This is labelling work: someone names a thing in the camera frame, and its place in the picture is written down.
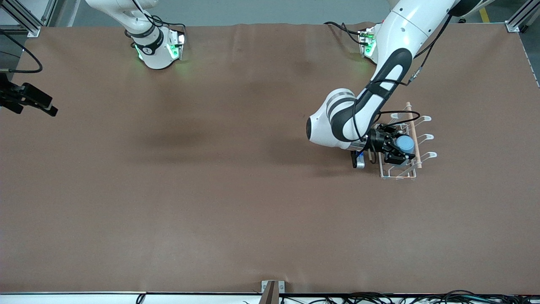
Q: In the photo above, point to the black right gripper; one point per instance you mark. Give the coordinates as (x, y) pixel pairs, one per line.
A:
(9, 95)

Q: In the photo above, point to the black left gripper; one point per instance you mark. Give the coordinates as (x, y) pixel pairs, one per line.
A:
(378, 140)

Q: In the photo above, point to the light blue cup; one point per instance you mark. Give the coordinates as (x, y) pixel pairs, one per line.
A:
(406, 145)

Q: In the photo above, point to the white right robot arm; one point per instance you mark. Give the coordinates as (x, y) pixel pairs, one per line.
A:
(156, 50)

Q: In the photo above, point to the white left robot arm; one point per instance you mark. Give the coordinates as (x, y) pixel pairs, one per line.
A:
(400, 33)

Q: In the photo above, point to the brown table cover sheet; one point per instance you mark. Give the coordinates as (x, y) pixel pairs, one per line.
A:
(253, 219)

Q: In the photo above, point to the grey metal leg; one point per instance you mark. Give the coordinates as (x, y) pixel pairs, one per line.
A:
(487, 4)

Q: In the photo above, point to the grey metal table bracket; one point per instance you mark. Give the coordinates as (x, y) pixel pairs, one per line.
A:
(281, 287)

